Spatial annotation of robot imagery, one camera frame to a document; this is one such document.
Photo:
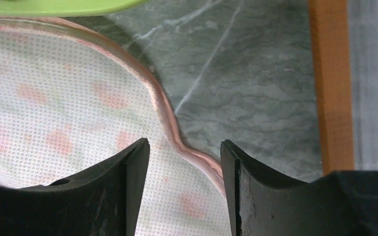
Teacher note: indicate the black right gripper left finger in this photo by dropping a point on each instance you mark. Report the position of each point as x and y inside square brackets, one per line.
[102, 200]

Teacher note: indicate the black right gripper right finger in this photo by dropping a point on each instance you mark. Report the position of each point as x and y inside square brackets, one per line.
[265, 202]

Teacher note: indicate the peach floral mesh laundry bag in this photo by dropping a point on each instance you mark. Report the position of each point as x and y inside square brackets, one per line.
[70, 98]

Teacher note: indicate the orange wooden shelf rack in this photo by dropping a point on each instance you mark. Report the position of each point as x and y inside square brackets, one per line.
[344, 36]

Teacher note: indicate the green plastic basket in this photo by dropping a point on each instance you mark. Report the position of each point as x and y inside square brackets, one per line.
[64, 8]

